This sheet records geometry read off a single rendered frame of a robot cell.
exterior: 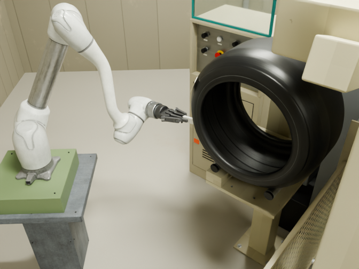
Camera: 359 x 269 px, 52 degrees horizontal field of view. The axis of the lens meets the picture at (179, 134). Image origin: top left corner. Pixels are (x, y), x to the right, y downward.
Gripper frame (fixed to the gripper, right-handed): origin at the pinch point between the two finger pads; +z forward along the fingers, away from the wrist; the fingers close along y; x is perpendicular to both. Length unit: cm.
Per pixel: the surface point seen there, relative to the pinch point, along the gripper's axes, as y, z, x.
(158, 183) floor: 34, -72, 93
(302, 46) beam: -35, 71, -56
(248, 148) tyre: 10.6, 27.0, 13.9
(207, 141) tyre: -12.8, 20.9, -1.1
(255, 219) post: 27, 20, 77
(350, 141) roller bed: 20, 70, 2
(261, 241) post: 27, 24, 95
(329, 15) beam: -35, 77, -63
